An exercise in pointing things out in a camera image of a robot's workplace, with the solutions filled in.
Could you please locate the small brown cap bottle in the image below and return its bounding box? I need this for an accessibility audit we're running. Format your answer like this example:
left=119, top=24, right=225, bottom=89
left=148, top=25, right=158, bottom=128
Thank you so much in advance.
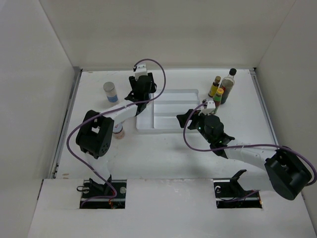
left=208, top=76, right=221, bottom=98

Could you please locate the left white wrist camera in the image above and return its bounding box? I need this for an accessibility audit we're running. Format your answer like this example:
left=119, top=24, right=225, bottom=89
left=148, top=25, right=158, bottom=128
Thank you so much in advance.
left=133, top=63, right=148, bottom=81

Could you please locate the yellow cap chili bottle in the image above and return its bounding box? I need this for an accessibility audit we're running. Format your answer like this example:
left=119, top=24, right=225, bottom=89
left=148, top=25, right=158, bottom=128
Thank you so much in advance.
left=213, top=88, right=224, bottom=108

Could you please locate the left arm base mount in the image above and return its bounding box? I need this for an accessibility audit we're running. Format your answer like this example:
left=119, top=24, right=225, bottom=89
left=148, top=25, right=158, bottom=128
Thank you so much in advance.
left=76, top=177, right=127, bottom=209

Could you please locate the white divided organizer tray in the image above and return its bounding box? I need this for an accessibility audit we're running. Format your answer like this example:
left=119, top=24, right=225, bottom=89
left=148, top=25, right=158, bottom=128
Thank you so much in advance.
left=136, top=89, right=200, bottom=134

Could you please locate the orange label sauce jar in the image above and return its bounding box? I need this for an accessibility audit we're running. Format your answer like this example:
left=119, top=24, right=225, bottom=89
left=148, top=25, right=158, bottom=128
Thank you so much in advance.
left=112, top=123, right=125, bottom=139

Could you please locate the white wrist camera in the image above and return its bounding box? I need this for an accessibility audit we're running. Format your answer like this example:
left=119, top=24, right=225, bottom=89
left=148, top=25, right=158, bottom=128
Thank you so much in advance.
left=133, top=63, right=148, bottom=81
left=199, top=99, right=216, bottom=116

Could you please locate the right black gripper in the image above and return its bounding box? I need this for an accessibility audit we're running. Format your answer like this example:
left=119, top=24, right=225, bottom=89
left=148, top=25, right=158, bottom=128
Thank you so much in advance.
left=176, top=109, right=213, bottom=143

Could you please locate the tall dark soy bottle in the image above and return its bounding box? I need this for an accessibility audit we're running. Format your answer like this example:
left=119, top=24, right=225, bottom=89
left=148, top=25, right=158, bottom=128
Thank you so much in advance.
left=220, top=68, right=237, bottom=104

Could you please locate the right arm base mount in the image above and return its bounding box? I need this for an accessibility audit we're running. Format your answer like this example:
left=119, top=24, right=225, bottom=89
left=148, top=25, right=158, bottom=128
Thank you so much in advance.
left=213, top=170, right=262, bottom=209

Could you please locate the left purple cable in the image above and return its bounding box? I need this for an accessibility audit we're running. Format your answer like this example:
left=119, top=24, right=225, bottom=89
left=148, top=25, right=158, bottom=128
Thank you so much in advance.
left=67, top=58, right=166, bottom=208

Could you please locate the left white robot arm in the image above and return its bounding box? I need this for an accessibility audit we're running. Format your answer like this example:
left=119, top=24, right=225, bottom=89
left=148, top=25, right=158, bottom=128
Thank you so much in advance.
left=75, top=72, right=157, bottom=159

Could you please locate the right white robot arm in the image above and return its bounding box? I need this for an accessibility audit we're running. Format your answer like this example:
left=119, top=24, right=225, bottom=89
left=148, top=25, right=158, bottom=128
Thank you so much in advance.
left=176, top=109, right=317, bottom=200

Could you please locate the white peppercorn jar far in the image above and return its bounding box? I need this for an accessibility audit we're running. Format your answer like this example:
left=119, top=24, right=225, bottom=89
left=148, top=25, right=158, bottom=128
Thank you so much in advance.
left=103, top=82, right=119, bottom=105

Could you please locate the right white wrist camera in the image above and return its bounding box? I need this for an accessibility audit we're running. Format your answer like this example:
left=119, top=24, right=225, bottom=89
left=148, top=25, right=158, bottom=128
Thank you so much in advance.
left=199, top=99, right=216, bottom=116

